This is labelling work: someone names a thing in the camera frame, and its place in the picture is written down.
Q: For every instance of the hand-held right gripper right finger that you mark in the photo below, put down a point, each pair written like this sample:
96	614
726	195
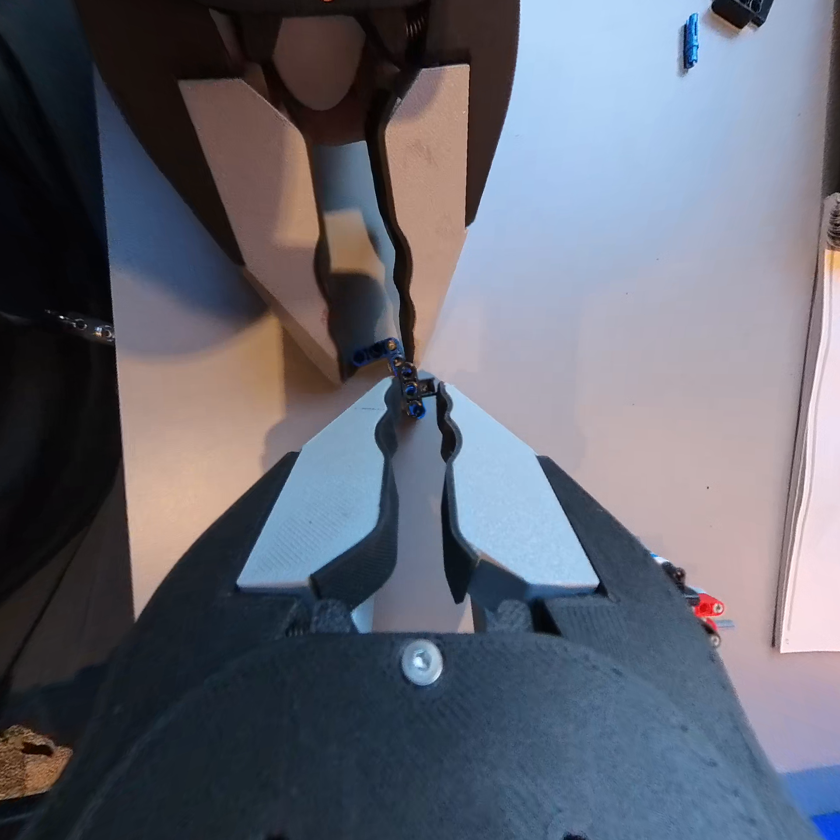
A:
518	525

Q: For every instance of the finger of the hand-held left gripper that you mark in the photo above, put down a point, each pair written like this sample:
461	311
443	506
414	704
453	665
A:
262	184
433	184

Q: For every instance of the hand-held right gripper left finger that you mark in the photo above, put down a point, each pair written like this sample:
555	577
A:
328	518

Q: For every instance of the black angled connector piece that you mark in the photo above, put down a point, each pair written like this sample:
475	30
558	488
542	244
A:
428	387

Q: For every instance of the blue angled beam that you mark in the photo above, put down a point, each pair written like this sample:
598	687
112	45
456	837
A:
367	354

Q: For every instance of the brick car chassis model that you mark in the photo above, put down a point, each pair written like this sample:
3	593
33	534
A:
705	607

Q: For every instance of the blue storage bin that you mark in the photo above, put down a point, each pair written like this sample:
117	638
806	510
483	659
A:
817	804

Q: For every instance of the blue connector pin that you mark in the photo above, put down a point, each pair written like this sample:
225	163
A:
690	40

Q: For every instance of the building instruction booklet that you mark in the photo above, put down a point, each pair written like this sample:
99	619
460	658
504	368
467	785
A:
814	459

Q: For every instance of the pile of loose bricks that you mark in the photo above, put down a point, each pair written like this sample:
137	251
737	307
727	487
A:
741	10

